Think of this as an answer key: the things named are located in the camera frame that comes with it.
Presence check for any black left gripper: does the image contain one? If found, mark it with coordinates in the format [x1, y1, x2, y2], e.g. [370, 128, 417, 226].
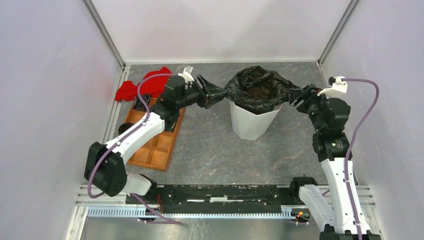
[176, 74, 228, 110]

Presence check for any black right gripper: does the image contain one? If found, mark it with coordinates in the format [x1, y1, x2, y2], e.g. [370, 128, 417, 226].
[288, 83, 335, 133]

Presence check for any black plastic trash bag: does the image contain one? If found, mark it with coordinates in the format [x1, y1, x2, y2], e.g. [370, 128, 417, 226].
[223, 65, 300, 115]

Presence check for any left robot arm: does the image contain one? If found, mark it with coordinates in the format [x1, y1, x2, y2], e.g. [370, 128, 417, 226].
[84, 73, 227, 204]

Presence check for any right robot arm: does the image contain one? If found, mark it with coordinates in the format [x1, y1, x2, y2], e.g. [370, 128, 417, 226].
[288, 84, 382, 240]

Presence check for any white plastic trash bin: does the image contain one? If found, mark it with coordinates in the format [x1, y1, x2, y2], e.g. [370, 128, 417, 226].
[229, 101, 282, 141]

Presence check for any red cloth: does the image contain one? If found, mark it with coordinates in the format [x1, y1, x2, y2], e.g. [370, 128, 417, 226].
[114, 66, 172, 102]

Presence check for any small black bag in tray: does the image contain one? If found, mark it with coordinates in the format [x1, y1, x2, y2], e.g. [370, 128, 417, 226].
[132, 94, 151, 112]

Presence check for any wooden compartment tray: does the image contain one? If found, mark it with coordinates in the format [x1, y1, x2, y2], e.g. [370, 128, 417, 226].
[126, 108, 186, 172]

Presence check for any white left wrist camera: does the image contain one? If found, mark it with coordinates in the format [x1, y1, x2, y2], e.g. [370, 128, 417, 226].
[177, 66, 195, 84]

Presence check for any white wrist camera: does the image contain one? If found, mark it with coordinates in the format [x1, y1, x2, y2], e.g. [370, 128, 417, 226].
[177, 66, 195, 84]
[317, 75, 348, 99]

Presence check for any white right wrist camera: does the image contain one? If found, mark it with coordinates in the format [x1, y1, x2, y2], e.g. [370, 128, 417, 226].
[317, 75, 348, 99]

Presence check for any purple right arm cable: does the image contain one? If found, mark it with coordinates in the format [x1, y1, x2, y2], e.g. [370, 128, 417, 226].
[342, 77, 381, 240]

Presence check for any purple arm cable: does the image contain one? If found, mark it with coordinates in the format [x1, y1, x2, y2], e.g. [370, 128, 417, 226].
[342, 77, 381, 240]
[87, 73, 176, 200]

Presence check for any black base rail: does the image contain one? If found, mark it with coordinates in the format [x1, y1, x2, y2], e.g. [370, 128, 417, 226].
[141, 184, 303, 214]

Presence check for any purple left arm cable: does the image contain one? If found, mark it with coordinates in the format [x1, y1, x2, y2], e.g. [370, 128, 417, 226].
[87, 73, 176, 200]

